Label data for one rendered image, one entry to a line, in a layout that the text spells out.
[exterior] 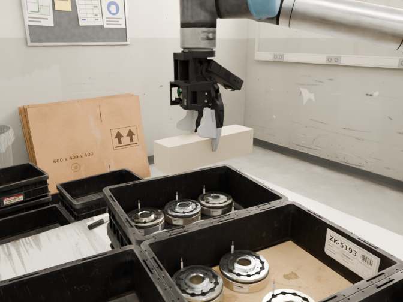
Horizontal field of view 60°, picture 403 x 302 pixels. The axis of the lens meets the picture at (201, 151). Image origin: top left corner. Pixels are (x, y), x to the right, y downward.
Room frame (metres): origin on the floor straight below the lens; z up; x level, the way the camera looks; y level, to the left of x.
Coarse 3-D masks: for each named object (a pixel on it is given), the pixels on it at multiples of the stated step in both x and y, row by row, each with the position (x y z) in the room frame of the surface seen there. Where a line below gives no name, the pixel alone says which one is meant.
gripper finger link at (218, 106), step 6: (216, 96) 0.72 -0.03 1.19; (216, 102) 0.71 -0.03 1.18; (222, 102) 0.72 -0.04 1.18; (210, 108) 0.73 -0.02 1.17; (216, 108) 0.71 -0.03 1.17; (222, 108) 0.71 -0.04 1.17; (216, 114) 0.71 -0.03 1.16; (222, 114) 0.71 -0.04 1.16; (216, 120) 0.71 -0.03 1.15; (222, 120) 0.71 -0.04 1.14; (216, 126) 0.71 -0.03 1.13; (222, 126) 0.72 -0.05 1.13
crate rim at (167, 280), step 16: (272, 208) 0.73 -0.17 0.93; (304, 208) 0.73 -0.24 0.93; (208, 224) 0.66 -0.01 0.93; (224, 224) 0.67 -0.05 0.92; (336, 224) 0.66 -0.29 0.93; (160, 240) 0.60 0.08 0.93; (384, 256) 0.55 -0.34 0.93; (160, 272) 0.50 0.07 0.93; (384, 272) 0.50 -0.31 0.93; (176, 288) 0.46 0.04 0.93; (352, 288) 0.46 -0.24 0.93
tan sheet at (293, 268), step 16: (272, 256) 0.69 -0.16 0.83; (288, 256) 0.69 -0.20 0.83; (304, 256) 0.69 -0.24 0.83; (272, 272) 0.63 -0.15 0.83; (288, 272) 0.63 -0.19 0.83; (304, 272) 0.63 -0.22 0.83; (320, 272) 0.63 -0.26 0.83; (224, 288) 0.58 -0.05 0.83; (288, 288) 0.58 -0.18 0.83; (304, 288) 0.58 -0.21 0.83; (320, 288) 0.58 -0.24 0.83; (336, 288) 0.58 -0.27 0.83
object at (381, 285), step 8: (400, 272) 0.50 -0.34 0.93; (384, 280) 0.48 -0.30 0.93; (392, 280) 0.49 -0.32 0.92; (400, 280) 0.48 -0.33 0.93; (368, 288) 0.46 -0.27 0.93; (376, 288) 0.46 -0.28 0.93; (384, 288) 0.46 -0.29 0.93; (352, 296) 0.44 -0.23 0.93; (360, 296) 0.44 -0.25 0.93; (368, 296) 0.44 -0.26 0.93
